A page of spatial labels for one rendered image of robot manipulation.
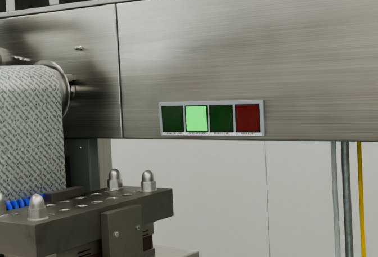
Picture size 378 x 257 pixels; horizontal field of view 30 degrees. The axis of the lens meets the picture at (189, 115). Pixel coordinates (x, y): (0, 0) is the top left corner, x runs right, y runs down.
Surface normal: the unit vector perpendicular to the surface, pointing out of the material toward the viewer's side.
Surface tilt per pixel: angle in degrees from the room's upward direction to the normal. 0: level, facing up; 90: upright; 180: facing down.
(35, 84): 74
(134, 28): 90
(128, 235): 90
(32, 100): 90
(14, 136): 90
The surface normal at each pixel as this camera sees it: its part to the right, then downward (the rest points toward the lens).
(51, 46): -0.57, 0.07
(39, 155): 0.82, -0.01
